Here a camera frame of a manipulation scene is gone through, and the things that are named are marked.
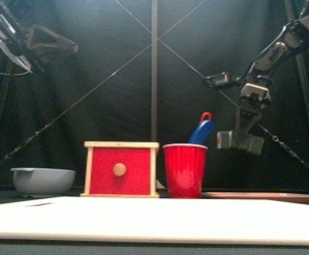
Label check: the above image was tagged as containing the wooden box with red face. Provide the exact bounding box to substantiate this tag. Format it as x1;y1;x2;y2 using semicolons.
81;140;160;199

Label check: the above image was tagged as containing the white cutting board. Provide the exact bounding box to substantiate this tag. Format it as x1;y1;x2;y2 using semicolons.
0;195;309;247

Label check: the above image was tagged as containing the light blue bowl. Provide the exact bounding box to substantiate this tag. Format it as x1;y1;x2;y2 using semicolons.
9;167;77;196

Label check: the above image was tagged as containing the red plastic cup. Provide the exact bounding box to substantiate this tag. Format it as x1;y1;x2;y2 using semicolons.
160;142;208;199

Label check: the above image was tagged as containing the grey vertical frame pole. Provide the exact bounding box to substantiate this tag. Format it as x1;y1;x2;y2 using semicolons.
149;0;157;143

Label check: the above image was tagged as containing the thin diagonal brace wire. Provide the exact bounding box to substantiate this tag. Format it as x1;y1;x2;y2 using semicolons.
112;0;309;183
0;0;208;177

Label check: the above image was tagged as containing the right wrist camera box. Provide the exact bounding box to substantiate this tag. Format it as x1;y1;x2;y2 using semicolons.
201;71;233;90

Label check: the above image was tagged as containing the black cloth backdrop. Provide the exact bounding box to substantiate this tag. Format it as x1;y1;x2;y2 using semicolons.
0;0;309;197

